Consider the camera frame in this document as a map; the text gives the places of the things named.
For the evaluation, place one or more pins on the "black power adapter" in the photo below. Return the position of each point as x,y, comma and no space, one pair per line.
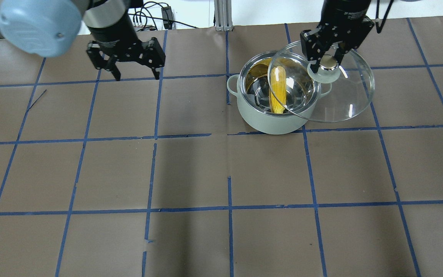
167,17

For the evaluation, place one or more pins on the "pale green cooking pot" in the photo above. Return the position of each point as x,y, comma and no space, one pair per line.
252,90

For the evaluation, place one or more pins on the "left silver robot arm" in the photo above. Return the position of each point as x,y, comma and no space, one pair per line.
49,27

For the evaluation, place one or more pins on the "yellow corn cob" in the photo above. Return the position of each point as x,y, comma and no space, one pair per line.
277,83

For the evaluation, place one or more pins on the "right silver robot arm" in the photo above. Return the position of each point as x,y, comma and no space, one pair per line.
379,23

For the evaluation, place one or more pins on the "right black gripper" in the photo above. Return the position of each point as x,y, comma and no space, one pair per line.
344,15

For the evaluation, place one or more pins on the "glass pot lid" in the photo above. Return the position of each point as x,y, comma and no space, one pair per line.
347,89

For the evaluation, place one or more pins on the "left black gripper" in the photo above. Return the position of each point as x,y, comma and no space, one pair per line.
114,36

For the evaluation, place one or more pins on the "aluminium frame post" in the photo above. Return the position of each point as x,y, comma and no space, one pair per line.
223,15

